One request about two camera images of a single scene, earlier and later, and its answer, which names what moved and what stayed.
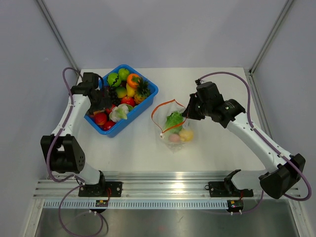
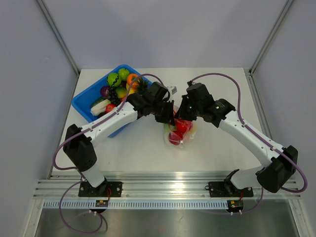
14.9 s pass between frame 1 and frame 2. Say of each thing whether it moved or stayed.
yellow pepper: stayed
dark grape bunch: stayed
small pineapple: stayed
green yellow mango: stayed
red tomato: moved
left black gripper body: moved
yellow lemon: moved
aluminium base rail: stayed
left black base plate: stayed
